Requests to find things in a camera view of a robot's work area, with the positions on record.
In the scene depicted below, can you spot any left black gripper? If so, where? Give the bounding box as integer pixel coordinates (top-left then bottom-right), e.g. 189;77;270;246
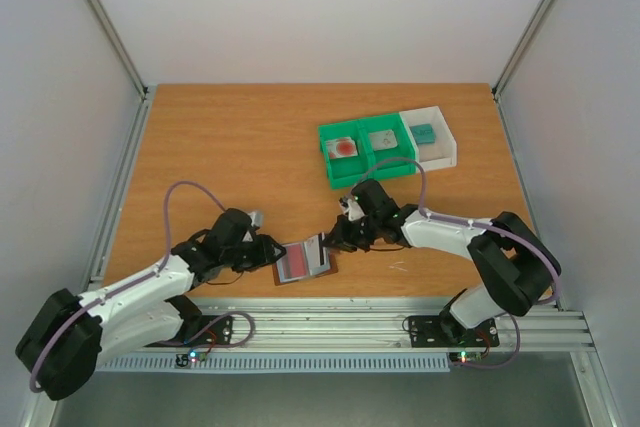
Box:
223;235;287;273

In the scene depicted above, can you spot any white card with stripe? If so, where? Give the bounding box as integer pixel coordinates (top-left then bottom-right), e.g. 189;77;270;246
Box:
303;233;330;276

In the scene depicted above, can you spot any brown leather card holder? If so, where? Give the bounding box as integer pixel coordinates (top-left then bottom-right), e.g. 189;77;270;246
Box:
272;240;338;286

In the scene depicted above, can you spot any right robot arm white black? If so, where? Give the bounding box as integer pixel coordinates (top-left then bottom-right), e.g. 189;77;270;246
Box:
323;204;561;345

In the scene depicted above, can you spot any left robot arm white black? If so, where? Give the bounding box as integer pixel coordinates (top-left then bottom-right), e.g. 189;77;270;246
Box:
15;208;286;400

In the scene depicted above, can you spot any red card in holder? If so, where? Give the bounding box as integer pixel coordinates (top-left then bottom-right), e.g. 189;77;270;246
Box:
282;243;308;281

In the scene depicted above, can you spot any red white card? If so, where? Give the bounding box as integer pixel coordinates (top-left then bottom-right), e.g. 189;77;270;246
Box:
324;137;358;160

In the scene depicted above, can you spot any grey card in bin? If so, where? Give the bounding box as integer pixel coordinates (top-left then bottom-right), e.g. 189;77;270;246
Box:
368;129;398;151

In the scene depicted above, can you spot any teal card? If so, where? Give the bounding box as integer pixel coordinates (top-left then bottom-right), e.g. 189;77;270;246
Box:
410;123;436;145

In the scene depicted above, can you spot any green double bin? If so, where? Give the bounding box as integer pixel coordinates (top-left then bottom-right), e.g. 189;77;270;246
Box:
317;113;415;190

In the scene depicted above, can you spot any left controller board with leds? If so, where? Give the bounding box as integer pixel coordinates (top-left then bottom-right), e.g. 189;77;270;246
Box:
174;351;208;369

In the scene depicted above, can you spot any controller board with leds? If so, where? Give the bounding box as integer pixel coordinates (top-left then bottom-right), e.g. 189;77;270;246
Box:
174;351;208;369
449;351;487;364

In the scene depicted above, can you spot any white bin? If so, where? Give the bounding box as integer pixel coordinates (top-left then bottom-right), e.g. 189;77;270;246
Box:
399;106;457;171

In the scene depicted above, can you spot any right controller board with leds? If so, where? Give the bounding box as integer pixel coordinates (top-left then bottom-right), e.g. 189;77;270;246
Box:
449;351;487;364

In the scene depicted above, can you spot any left aluminium upright profile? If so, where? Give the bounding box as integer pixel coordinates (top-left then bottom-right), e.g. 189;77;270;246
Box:
85;0;148;99

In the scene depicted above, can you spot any aluminium upright profile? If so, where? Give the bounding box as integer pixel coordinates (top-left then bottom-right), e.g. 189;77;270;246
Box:
85;0;148;99
491;0;558;103

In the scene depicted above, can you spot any right aluminium upright profile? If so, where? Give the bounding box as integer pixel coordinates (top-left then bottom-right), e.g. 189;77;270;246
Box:
491;0;558;103

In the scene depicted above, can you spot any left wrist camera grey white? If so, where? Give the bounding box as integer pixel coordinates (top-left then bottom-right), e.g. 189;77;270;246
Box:
243;210;264;242

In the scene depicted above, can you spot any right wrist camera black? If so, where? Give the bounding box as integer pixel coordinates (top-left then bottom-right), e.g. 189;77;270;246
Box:
339;179;399;221

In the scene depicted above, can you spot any aluminium front rail frame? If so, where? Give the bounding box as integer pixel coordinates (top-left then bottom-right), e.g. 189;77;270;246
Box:
45;296;596;353

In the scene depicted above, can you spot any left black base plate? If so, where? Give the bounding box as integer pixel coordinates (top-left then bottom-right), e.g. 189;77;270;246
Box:
189;316;234;348

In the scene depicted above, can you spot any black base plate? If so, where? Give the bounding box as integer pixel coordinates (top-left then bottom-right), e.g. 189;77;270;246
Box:
402;315;500;348
189;316;234;348

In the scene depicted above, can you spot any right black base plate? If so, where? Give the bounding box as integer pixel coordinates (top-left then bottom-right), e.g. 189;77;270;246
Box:
402;315;500;348

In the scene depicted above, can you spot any blue slotted cable duct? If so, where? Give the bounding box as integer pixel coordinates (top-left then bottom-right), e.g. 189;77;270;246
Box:
98;352;450;374

